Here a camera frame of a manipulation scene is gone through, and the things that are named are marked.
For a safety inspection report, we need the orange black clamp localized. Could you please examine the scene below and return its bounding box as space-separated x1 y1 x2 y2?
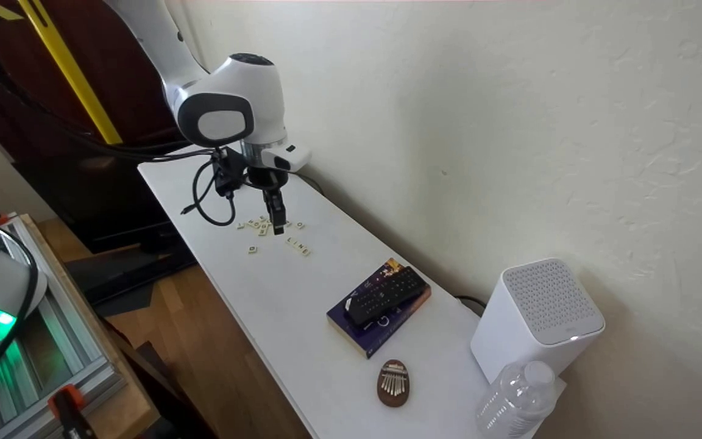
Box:
49 385 98 439

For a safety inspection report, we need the yellow measuring stick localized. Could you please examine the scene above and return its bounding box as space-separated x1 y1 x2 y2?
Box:
16 0 122 146

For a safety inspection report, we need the dark wooden cabinet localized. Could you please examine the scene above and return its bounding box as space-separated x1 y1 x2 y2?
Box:
0 0 186 252

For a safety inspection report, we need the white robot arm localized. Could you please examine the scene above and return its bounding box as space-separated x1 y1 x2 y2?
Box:
104 0 310 235

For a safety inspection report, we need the purple book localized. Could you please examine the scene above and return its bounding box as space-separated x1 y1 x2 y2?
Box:
327 258 431 356

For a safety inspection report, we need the brown oval wooden kalimba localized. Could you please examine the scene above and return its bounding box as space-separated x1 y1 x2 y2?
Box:
378 358 409 408

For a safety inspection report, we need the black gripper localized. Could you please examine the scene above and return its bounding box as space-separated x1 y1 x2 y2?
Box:
247 168 287 235

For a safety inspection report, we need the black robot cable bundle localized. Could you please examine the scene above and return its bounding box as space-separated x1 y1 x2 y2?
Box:
181 145 249 229

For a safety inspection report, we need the white cube speaker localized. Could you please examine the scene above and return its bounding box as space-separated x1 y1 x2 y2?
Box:
470 258 607 380

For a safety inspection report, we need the clear plastic water bottle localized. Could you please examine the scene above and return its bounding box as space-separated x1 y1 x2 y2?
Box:
478 361 557 439

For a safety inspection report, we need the black remote control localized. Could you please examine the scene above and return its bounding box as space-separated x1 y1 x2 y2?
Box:
345 268 427 327

